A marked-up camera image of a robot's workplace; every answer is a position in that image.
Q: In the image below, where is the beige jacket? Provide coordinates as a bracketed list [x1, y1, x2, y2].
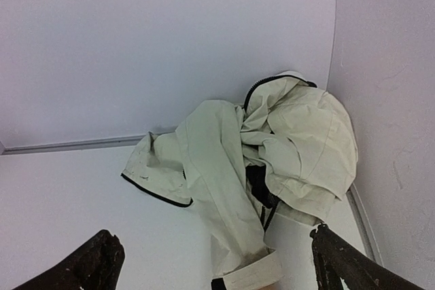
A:
[121, 71, 358, 289]

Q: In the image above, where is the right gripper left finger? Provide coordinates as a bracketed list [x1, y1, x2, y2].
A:
[17, 230, 125, 290]

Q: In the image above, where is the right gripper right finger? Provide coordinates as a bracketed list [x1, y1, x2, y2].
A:
[310, 223, 420, 290]

